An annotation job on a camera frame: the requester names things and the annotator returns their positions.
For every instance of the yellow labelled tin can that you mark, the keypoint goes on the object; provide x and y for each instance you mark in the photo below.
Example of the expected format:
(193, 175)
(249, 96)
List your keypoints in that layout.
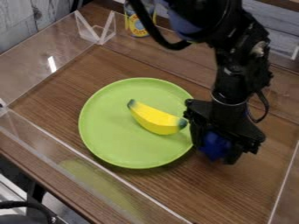
(134, 25)

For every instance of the blue cross-shaped block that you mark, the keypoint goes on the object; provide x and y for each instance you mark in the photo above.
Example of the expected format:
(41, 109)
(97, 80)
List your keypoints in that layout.
(225, 125)

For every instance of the green round plate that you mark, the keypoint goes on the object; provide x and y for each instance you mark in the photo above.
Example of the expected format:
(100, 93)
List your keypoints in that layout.
(112, 133)

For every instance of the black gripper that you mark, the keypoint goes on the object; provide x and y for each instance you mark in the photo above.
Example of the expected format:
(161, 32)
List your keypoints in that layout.
(196, 107)

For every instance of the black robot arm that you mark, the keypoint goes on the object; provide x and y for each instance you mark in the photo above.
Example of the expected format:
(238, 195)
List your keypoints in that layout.
(228, 28)

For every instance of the clear acrylic corner bracket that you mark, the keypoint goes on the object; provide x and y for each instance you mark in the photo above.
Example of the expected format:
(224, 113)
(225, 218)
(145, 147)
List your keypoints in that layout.
(96, 33)

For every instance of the clear acrylic front wall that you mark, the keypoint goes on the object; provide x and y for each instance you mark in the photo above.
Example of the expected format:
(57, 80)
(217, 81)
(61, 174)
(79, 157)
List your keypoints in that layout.
(102, 196)

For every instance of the yellow toy banana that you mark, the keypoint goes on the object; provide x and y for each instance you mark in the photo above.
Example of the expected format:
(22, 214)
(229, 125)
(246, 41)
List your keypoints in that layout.
(156, 120)

